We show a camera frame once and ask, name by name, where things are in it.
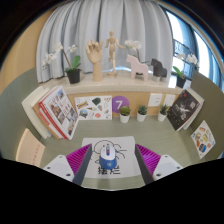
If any tan book beside magazine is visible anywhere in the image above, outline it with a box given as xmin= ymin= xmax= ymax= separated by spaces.
xmin=31 ymin=101 xmax=61 ymax=140

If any white mouse pad with drawing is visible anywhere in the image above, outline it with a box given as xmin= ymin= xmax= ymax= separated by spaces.
xmin=80 ymin=135 xmax=143 ymax=179

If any red-edged photo magazine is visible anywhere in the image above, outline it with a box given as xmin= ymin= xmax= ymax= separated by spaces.
xmin=38 ymin=84 xmax=80 ymax=141

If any white orchid in black pot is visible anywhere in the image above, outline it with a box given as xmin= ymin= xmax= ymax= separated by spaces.
xmin=124 ymin=39 xmax=151 ymax=66
xmin=41 ymin=42 xmax=82 ymax=85
xmin=171 ymin=51 xmax=200 ymax=89

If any spiky succulent in white pot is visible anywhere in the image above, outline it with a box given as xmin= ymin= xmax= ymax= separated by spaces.
xmin=157 ymin=104 xmax=169 ymax=123

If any wooden desk ledge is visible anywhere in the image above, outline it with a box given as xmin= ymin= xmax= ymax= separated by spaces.
xmin=49 ymin=71 xmax=193 ymax=118

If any colourful food sticker sheet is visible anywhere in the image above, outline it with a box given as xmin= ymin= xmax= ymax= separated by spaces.
xmin=190 ymin=119 xmax=217 ymax=160

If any blue and white computer mouse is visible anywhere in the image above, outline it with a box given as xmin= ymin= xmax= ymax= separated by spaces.
xmin=98 ymin=142 xmax=118 ymax=170

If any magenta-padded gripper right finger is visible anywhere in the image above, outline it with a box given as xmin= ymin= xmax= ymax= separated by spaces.
xmin=134 ymin=143 xmax=184 ymax=185

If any peach notebook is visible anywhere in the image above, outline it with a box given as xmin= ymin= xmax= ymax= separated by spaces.
xmin=15 ymin=128 xmax=46 ymax=168

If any purple round sign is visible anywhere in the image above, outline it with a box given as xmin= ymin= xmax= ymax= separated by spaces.
xmin=111 ymin=95 xmax=130 ymax=114

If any wooden hand model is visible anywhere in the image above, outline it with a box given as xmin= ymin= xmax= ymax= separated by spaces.
xmin=84 ymin=39 xmax=105 ymax=83

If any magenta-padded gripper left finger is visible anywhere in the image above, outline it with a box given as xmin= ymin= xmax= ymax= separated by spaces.
xmin=43 ymin=143 xmax=93 ymax=186

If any wooden artist mannequin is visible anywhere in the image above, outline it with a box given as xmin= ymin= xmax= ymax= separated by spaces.
xmin=104 ymin=30 xmax=127 ymax=78

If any grey curtain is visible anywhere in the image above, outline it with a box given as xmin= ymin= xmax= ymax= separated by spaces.
xmin=35 ymin=0 xmax=174 ymax=84

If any white sheet with cartoon stickers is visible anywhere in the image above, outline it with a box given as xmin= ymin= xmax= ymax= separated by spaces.
xmin=74 ymin=95 xmax=113 ymax=121

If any white wall socket plate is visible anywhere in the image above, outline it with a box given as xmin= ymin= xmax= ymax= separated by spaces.
xmin=147 ymin=93 xmax=164 ymax=108

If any white book beside magazine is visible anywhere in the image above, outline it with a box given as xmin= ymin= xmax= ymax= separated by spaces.
xmin=21 ymin=86 xmax=51 ymax=140

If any rosette succulent in white pot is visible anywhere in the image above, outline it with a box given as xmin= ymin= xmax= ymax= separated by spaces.
xmin=136 ymin=104 xmax=148 ymax=123

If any yellow-green succulent in white pot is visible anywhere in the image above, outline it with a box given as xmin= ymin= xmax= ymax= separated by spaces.
xmin=119 ymin=105 xmax=132 ymax=124

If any pink horse figure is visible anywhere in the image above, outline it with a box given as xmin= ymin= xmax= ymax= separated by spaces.
xmin=125 ymin=54 xmax=150 ymax=82

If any dark horse figure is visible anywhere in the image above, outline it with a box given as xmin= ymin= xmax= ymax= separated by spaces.
xmin=150 ymin=58 xmax=168 ymax=82

